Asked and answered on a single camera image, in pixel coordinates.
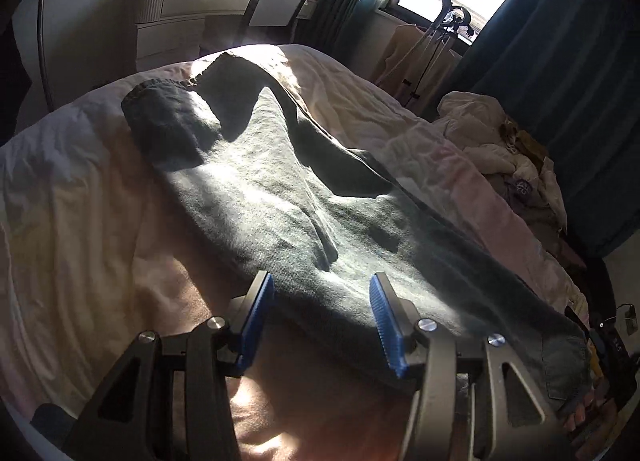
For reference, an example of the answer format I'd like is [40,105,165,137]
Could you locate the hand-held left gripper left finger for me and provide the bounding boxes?
[62,271,276,461]

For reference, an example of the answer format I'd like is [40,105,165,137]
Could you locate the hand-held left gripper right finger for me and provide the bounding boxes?
[369,272,571,461]

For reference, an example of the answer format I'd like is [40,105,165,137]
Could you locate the blue denim pants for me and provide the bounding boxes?
[121,52,593,417]

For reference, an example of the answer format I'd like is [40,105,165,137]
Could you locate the person's right hand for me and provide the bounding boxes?
[562,388,617,437]

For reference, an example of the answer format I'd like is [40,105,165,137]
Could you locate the purple cap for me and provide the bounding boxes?
[505,178,538,202]

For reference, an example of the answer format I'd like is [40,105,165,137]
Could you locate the pink and white bed blanket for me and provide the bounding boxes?
[0,43,591,461]

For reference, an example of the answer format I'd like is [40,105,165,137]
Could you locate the cream padded jacket pile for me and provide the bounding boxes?
[432,90,568,237]

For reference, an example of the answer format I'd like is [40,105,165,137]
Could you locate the mustard yellow garment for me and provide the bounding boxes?
[500,121,551,166]

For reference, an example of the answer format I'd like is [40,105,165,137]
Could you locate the beige sweater on hanger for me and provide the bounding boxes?
[372,23,463,106]

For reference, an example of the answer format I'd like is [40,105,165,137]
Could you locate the wide teal curtain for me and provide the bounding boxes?
[450,0,640,257]

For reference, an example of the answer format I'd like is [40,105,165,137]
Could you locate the garment steamer stand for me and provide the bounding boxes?
[400,0,473,109]

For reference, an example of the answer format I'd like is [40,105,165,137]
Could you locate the white dresser desk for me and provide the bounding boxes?
[130,0,256,72]

